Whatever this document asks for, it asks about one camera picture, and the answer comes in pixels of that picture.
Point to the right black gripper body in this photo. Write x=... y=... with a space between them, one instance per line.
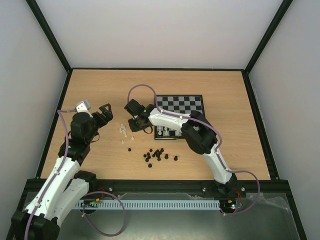
x=135 y=124

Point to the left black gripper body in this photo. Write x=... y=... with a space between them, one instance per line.
x=102 y=122

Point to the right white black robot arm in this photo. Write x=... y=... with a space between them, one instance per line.
x=199 y=134

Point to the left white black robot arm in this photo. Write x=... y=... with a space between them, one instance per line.
x=42 y=218

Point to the black grey chess board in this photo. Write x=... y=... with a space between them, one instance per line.
x=181 y=104

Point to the clear plastic sheet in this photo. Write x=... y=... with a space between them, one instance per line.
x=267 y=204

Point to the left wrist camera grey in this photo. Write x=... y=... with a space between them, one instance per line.
x=83 y=106

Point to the white slotted cable duct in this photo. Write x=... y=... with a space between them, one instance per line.
x=210 y=205

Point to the black aluminium frame rail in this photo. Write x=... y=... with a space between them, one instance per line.
x=192 y=187

